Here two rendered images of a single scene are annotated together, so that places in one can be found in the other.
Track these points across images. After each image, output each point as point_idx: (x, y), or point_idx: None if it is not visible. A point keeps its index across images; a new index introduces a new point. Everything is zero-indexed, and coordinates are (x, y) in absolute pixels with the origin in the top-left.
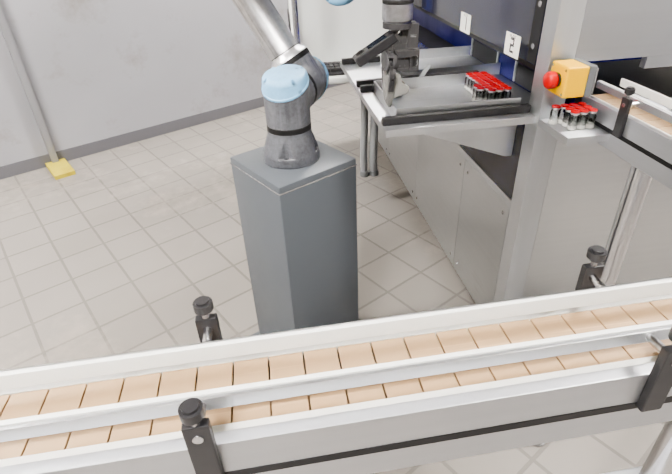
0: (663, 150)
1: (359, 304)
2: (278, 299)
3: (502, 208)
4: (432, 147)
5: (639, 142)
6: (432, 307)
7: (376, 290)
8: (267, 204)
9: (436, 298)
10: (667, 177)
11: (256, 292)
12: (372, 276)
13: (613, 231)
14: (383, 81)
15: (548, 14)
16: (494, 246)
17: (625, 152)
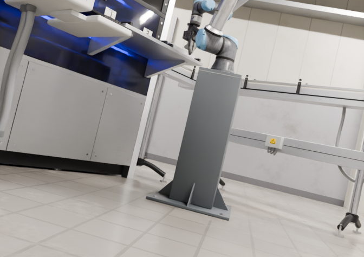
0: (176, 69)
1: (136, 192)
2: (227, 145)
3: (141, 102)
4: (57, 89)
5: None
6: (114, 180)
7: (117, 187)
8: (239, 92)
9: (105, 179)
10: (177, 75)
11: (223, 155)
12: (104, 186)
13: (156, 97)
14: (191, 44)
15: (164, 27)
16: (135, 122)
17: (167, 71)
